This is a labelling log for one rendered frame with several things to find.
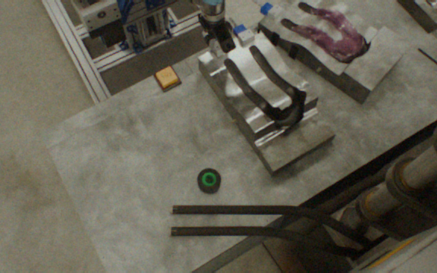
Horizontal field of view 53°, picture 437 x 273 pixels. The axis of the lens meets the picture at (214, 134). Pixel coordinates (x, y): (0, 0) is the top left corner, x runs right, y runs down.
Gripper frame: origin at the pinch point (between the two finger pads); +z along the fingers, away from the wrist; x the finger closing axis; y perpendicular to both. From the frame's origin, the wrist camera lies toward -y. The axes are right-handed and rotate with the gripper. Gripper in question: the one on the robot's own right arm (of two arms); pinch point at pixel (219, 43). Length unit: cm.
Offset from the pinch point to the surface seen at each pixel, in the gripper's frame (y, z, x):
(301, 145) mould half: -45.8, 2.7, -4.6
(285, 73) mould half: -20.8, 4.5, -14.7
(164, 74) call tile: 3.8, 8.3, 22.2
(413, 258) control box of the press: -78, -66, 5
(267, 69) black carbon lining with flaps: -15.5, 5.9, -10.5
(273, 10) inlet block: 4.8, 10.7, -26.7
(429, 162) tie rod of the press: -67, -57, -11
